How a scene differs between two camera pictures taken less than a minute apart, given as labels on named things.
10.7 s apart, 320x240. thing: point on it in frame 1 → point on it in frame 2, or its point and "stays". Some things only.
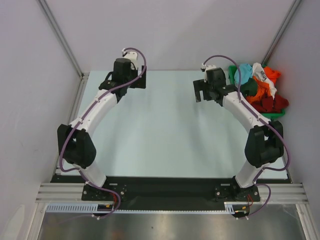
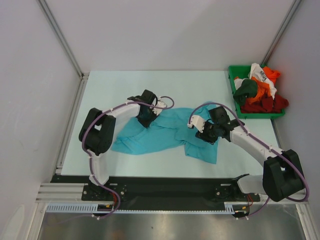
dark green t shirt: x=249 y=89 stays
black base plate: x=168 y=193 stays
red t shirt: x=267 y=104 stays
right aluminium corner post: x=292 y=9 stays
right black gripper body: x=201 y=88 → x=206 y=135
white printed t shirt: x=259 y=73 stays
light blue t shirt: x=246 y=72 → x=170 y=130
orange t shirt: x=263 y=88 stays
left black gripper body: x=134 y=74 → x=145 y=120
